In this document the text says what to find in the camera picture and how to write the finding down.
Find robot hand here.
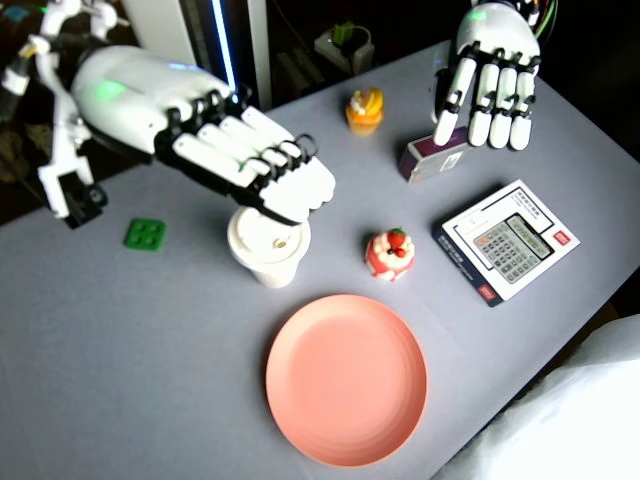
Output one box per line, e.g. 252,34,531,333
430,2,544,152
69,44,337,227

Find purple and white small box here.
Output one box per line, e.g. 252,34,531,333
398,125,474,184

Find white paper cup with lid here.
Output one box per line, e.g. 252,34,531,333
227,205,312,290

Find white calculator box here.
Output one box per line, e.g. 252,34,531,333
431,178,582,308

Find pink round plate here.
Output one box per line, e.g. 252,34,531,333
264,293,429,469

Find white pillar with blue light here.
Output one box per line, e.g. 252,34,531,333
122,0,274,111

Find square block with four holes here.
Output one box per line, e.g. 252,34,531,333
123,218,168,252

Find toy orange cupcake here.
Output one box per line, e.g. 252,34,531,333
344,87,386,137

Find toy strawberry cake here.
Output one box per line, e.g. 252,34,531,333
364,227,417,282

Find grey tablecloth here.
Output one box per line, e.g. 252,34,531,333
0,39,640,480

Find white cloth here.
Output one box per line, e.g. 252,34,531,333
434,313,640,480

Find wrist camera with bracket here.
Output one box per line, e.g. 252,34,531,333
37,159,109,230

